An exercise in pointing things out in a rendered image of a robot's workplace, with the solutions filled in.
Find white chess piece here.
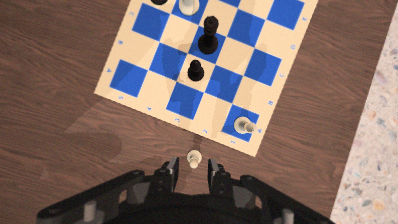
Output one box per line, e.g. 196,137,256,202
234,117,257,134
179,0,199,16

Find blue and cream chessboard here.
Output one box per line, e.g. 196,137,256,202
94,0,318,157

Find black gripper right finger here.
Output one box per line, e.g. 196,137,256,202
207,159,335,224

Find white pawn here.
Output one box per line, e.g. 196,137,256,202
187,150,202,168

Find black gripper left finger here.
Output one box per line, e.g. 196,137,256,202
36,157,179,224

